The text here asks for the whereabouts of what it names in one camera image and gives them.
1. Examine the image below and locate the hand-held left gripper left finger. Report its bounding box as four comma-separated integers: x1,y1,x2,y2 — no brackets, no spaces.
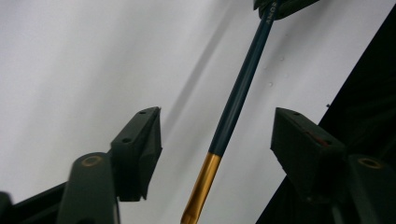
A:
110,106,163,203

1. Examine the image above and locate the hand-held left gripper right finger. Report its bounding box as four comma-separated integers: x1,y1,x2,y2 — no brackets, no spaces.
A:
270,106,348,204

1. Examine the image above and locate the white table board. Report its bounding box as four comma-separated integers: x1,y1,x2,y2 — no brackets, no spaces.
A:
0,0,396,224

